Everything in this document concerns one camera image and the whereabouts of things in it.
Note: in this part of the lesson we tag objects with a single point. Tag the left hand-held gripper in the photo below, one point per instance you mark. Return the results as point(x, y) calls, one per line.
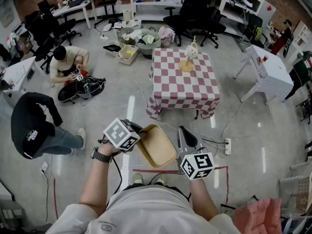
point(114, 133)

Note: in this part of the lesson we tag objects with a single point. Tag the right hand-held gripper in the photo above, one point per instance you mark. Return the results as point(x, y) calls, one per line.
point(195, 166)

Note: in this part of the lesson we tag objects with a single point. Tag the tan rectangular plastic tray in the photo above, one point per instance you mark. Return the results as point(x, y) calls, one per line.
point(158, 146)

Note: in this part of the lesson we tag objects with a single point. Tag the person's right forearm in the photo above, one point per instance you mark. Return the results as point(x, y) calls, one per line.
point(202, 199)

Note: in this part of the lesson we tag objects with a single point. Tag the person's left forearm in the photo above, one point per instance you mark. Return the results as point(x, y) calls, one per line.
point(97, 179)

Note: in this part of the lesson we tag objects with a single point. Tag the black wristwatch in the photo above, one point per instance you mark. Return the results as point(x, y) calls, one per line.
point(101, 156)

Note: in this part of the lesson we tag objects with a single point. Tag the person's black trousers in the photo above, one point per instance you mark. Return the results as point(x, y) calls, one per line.
point(181, 194)

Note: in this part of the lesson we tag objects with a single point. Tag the person's right olive shoe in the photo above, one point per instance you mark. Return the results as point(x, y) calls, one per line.
point(161, 179)

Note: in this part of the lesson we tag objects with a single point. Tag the person's olive shoe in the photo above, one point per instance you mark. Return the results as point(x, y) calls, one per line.
point(161, 179)
point(138, 178)

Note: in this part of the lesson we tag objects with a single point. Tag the person's left olive shoe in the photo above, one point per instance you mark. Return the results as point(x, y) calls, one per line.
point(138, 178)

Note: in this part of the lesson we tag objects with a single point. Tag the person's white t-shirt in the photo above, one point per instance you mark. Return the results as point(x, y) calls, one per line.
point(146, 211)

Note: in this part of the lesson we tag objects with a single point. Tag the beige plastic bin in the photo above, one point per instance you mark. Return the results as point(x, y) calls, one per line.
point(131, 57)

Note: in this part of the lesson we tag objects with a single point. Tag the white floor socket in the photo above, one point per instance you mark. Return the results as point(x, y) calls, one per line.
point(44, 167)

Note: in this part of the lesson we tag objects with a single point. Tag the table with pink checked cloth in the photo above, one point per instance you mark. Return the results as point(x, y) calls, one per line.
point(180, 86)

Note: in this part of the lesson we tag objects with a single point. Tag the pink cloth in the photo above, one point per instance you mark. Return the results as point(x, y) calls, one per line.
point(258, 216)

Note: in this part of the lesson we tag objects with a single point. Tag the black tray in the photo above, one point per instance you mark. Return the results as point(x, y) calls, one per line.
point(112, 48)

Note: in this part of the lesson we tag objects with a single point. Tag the round grey laundry basket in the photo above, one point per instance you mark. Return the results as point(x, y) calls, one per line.
point(151, 49)

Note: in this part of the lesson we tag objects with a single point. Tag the grey mesh basket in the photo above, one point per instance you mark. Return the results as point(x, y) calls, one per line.
point(124, 41)

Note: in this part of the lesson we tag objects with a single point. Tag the small white power strip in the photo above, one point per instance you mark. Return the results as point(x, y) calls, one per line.
point(104, 37)

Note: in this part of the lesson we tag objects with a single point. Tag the white pouch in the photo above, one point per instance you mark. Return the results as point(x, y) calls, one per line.
point(107, 27)

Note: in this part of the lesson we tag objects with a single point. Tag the white rack with beige cloth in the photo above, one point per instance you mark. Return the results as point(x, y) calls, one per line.
point(302, 191)

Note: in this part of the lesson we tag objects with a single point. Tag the white low table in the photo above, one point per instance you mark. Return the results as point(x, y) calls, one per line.
point(19, 74)

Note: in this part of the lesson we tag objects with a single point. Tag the white trash bin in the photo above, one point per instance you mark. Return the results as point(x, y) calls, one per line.
point(127, 16)

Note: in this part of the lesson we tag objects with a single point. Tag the small white grid-cloth table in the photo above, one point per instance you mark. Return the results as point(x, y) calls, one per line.
point(270, 74)

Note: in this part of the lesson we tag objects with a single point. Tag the white shelf unit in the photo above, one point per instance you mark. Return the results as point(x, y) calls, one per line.
point(151, 16)
point(231, 16)

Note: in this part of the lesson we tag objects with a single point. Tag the small brown item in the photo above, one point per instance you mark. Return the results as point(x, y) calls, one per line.
point(260, 60)

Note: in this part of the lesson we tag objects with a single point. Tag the red cup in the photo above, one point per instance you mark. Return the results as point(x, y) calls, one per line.
point(265, 58)

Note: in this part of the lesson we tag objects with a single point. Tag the white desk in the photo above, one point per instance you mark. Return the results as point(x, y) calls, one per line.
point(70, 8)

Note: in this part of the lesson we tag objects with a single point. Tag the low-backed black office chair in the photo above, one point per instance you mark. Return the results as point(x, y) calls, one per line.
point(214, 25)

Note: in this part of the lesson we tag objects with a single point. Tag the tall black office chair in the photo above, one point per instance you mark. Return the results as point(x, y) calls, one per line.
point(192, 8)

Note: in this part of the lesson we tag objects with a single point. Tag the green backpack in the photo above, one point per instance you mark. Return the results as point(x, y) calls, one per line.
point(258, 33)

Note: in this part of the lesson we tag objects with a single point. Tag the white cubby shelf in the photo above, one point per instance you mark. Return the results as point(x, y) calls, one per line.
point(302, 38)

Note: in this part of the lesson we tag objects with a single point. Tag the black metal-frame chair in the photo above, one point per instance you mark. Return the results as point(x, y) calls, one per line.
point(253, 21)

